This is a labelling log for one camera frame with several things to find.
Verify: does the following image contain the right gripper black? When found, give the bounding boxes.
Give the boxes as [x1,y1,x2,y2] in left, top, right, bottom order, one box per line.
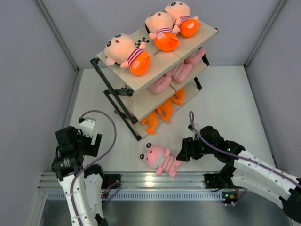
[176,135,216,161]

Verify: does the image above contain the pink striped frog plush front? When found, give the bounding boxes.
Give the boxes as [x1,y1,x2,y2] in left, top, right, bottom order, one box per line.
[139,143,181,178]

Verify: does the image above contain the pink striped frog plush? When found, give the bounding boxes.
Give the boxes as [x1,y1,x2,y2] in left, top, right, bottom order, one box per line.
[184,48,206,67]
[148,75,172,94]
[139,143,181,178]
[169,63,193,83]

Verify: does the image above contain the orange shark plush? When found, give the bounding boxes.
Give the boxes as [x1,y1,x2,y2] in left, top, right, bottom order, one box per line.
[141,111,158,135]
[171,88,185,106]

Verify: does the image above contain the pink striped frog plush back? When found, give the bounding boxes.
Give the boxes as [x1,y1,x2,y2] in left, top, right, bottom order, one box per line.
[169,63,193,83]

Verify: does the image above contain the black-haired boy doll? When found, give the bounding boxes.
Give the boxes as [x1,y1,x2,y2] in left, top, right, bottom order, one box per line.
[104,33,151,76]

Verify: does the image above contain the boy doll orange shorts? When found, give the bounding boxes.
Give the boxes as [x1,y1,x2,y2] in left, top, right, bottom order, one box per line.
[144,11,180,52]

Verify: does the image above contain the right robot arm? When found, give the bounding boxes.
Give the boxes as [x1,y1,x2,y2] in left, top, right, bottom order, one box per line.
[176,125,301,223]

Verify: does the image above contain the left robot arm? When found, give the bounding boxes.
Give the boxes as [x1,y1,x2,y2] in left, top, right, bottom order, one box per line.
[52,125,108,226]

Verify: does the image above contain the orange shark plush under shelf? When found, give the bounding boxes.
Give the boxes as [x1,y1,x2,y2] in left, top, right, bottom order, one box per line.
[141,111,158,135]

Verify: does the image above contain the beige three-tier shelf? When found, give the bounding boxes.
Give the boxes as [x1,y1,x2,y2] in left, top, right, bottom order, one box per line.
[90,24,219,140]

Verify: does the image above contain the boy doll on shelf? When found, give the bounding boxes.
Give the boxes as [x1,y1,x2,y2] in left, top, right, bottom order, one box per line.
[165,1,202,38]

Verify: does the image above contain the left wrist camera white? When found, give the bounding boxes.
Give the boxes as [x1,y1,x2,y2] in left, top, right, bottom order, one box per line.
[78,118,96,138]

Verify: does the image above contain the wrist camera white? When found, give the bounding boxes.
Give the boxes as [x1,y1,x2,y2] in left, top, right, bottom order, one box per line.
[188,123,200,140]
[78,118,96,138]

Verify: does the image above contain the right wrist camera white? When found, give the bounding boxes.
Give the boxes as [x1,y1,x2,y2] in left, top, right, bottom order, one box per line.
[188,123,200,140]

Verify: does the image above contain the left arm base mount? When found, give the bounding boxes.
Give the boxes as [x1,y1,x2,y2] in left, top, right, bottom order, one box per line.
[101,174,121,190]

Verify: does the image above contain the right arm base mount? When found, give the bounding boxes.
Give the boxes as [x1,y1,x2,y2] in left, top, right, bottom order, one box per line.
[204,173,234,189]

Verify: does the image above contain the slotted cable duct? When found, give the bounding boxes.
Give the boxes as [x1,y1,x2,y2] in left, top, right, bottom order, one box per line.
[44,190,226,201]

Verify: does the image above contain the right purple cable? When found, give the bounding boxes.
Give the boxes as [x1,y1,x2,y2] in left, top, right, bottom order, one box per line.
[189,111,301,205]

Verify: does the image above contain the purple cable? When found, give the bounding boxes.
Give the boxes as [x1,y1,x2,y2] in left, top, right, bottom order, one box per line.
[69,109,121,226]
[189,111,301,205]

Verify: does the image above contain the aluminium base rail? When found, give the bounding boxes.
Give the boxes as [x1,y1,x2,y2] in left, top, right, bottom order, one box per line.
[37,171,294,189]

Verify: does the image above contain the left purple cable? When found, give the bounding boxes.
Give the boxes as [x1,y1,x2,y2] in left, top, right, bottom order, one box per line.
[69,109,121,226]

